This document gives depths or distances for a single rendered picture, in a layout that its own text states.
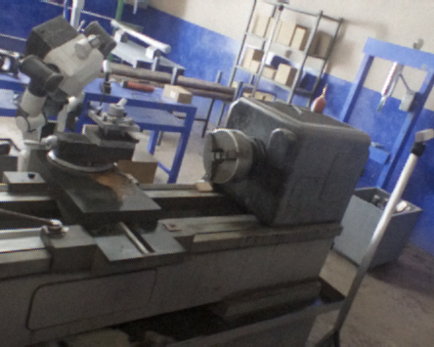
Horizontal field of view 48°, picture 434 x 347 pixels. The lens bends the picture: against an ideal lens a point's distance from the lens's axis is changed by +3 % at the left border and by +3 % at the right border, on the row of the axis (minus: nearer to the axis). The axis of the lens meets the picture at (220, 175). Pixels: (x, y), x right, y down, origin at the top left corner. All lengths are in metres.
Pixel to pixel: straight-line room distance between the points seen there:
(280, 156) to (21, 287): 1.13
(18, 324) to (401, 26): 4.98
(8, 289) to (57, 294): 0.16
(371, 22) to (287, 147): 4.10
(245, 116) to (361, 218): 2.14
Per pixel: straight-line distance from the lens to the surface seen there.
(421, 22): 5.73
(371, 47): 5.33
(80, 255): 1.64
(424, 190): 5.46
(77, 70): 2.40
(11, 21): 9.03
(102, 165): 2.07
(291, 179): 2.16
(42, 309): 1.76
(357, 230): 4.26
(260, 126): 2.26
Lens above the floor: 1.69
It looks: 18 degrees down
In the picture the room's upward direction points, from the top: 17 degrees clockwise
